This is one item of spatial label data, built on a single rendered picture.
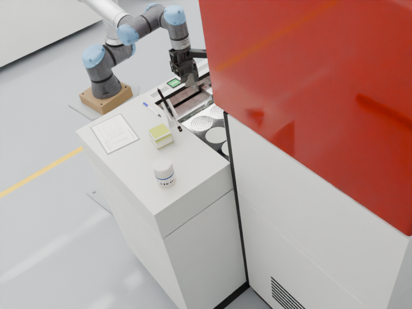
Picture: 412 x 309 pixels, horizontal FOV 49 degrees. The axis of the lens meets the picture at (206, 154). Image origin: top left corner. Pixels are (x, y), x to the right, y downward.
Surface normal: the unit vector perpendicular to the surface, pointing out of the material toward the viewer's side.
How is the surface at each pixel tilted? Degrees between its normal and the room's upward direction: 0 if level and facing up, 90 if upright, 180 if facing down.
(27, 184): 0
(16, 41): 90
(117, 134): 0
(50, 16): 90
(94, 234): 0
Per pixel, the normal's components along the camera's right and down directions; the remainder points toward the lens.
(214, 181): 0.62, 0.50
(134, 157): -0.13, -0.70
